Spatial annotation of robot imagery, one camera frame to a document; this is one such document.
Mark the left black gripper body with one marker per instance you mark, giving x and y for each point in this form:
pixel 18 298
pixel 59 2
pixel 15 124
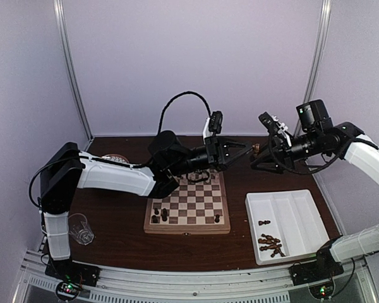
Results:
pixel 214 155

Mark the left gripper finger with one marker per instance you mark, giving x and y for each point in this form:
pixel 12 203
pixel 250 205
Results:
pixel 230 159
pixel 235 144

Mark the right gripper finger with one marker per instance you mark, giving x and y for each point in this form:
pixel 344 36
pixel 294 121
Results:
pixel 267 167
pixel 264 156

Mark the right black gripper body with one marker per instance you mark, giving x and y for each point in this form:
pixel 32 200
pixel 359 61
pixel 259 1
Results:
pixel 286 154

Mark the wooden chess board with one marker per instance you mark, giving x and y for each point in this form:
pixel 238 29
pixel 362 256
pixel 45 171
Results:
pixel 192 209

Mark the brown chess pieces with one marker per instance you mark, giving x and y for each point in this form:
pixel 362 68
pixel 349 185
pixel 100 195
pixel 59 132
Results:
pixel 265 222

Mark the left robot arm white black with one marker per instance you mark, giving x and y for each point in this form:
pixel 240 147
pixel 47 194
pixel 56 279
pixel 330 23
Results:
pixel 71 169

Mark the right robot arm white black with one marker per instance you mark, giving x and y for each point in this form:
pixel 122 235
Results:
pixel 343 153

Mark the white chess pieces row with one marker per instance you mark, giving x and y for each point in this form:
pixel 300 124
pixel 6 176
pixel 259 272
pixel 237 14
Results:
pixel 208 176

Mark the brown chess piece pile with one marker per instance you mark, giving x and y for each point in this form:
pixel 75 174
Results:
pixel 273 245

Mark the white plastic compartment tray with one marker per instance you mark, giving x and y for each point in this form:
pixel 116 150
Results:
pixel 295 220

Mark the patterned ceramic plate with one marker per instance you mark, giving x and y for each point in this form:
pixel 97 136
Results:
pixel 115 158

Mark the clear drinking glass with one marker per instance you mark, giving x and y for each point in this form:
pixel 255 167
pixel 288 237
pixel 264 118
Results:
pixel 80 229

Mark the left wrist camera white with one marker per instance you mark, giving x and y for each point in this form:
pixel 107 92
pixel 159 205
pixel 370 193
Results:
pixel 213 125

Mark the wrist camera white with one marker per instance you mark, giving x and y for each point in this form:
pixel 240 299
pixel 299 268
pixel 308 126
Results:
pixel 275 127
pixel 213 125

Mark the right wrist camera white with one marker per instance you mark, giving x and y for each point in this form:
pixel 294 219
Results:
pixel 275 127

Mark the right aluminium frame post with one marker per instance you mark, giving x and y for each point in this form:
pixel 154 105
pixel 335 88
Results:
pixel 321 40

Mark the aluminium frame post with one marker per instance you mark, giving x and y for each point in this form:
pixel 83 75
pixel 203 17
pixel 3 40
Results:
pixel 63 34
pixel 321 40

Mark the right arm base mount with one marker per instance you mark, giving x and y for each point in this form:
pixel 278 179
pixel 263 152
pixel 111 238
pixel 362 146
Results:
pixel 302 273

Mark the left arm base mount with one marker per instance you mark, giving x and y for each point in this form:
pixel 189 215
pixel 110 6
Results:
pixel 74 274

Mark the left aluminium frame post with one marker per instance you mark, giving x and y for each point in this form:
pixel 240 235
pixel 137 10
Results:
pixel 63 34

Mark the front aluminium rail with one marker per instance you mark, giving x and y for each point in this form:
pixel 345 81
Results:
pixel 257 285

